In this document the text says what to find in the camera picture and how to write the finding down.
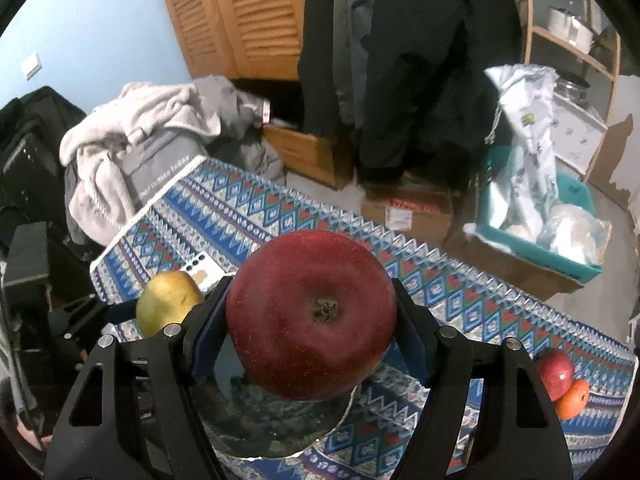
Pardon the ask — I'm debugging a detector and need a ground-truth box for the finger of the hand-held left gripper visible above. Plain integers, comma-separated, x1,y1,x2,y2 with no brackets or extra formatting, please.
47,292,143,341

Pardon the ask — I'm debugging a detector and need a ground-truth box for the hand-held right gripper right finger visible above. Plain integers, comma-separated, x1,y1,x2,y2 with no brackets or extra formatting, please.
390,277,573,480

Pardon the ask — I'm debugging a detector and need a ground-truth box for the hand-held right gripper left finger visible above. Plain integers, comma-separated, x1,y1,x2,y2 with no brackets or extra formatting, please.
44,275,238,480

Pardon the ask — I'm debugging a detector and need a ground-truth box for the yellow-green pear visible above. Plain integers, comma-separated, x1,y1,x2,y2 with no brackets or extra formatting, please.
136,271,206,338

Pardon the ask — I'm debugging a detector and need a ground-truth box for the large dark red apple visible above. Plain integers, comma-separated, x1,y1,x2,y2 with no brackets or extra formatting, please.
225,230,399,402

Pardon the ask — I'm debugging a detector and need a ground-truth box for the dark reflective plate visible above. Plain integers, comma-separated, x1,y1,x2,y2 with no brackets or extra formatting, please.
192,330,361,461

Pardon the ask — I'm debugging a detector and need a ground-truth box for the white smartphone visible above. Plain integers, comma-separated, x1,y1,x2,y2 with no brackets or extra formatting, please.
178,254,237,293

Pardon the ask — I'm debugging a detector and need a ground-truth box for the black bag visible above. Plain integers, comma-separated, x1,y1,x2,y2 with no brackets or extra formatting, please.
0,87,96,241

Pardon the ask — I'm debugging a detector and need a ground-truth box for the plain cardboard box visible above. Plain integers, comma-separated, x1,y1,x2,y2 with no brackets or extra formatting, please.
445,230,586,301

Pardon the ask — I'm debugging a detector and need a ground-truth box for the white fleece robe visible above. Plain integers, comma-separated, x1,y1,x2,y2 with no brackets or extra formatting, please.
60,82,223,246

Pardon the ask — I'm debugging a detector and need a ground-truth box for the small red apple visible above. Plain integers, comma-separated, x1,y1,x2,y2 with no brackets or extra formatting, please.
535,349,576,403

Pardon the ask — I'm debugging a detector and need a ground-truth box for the cardboard box with red label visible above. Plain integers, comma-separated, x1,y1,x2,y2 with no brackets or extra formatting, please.
360,180,456,248

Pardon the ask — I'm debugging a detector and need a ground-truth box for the blue patterned tablecloth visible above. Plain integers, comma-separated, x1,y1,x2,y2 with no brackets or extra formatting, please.
90,155,636,480

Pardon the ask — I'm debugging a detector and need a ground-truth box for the grey printed sweatshirt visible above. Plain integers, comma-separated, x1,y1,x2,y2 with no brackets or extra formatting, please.
120,130,211,211

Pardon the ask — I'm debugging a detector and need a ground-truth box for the small orange tangerine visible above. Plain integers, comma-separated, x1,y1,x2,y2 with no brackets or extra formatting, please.
555,379,591,421

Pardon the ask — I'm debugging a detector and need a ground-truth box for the white plastic bag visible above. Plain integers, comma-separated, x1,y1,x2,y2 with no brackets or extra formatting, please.
540,205,613,266

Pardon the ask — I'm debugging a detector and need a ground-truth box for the wooden drawer box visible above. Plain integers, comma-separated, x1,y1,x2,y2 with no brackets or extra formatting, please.
262,125,356,191

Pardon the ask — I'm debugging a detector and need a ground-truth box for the teal plastic bin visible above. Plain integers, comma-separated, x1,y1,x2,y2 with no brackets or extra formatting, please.
462,147,603,283

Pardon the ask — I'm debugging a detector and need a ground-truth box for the grey garment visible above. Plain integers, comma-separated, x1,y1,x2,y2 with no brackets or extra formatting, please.
195,76,288,186

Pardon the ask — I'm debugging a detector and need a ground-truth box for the printed plastic bag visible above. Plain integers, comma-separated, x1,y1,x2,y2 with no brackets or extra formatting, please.
484,65,560,241

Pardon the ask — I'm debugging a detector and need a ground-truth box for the black long coat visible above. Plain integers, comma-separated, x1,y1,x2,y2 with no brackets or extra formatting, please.
350,0,523,183

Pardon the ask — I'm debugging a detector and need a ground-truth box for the black jacket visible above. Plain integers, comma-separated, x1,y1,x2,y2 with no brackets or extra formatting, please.
297,0,351,138

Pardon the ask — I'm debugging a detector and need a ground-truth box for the small metal pot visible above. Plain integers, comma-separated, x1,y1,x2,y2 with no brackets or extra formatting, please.
557,72,591,103

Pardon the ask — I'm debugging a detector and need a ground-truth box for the wooden louvered wardrobe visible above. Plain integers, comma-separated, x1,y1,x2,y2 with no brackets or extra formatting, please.
152,0,313,81

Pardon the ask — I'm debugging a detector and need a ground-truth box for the grey jacket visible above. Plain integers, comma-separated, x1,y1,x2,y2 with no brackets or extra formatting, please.
332,0,381,126

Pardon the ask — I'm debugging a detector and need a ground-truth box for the wooden shelf rack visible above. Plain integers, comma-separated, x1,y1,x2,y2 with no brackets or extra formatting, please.
520,0,623,126

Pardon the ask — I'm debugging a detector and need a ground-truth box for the white cooking pot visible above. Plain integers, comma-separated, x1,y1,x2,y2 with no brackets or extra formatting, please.
547,6,596,53

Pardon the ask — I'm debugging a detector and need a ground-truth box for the white light switch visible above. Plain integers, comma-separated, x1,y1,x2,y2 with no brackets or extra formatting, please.
21,52,43,80

